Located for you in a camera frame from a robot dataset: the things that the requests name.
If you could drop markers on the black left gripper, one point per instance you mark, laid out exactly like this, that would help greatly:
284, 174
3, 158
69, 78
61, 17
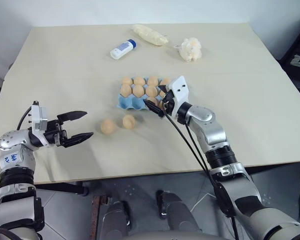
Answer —
53, 130

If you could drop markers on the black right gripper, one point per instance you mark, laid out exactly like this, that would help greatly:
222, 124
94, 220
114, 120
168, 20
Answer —
169, 102

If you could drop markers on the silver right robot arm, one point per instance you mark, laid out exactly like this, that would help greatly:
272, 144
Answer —
211, 125

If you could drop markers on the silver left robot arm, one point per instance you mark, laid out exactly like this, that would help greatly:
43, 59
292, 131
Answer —
13, 160

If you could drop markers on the brown egg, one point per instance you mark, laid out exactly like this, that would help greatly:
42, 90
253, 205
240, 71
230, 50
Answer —
128, 121
126, 90
139, 81
138, 91
153, 81
152, 100
107, 126
165, 81
162, 94
160, 104
127, 80
151, 91

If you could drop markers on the blue egg carton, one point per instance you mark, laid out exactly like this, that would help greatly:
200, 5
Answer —
126, 103

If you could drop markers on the white bottle with blue cap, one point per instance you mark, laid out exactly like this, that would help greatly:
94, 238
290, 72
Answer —
122, 49

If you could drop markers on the clear bag of white filling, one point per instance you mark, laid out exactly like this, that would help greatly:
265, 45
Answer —
150, 35

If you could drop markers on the rusty metal bar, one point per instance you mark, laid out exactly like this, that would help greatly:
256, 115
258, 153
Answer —
97, 216

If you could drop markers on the dark grey robot leg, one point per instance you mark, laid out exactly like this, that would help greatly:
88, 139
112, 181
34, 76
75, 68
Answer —
117, 218
176, 212

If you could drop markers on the black bag with white print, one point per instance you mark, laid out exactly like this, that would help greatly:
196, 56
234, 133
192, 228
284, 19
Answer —
298, 57

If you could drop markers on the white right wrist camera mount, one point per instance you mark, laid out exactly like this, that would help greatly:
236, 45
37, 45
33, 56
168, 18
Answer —
180, 89

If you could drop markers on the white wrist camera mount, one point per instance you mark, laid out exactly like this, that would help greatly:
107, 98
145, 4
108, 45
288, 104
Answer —
39, 120
180, 89

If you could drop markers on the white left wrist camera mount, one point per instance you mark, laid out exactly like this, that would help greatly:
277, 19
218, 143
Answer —
39, 120

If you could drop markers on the black table frame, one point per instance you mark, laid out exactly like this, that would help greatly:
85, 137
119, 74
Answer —
65, 188

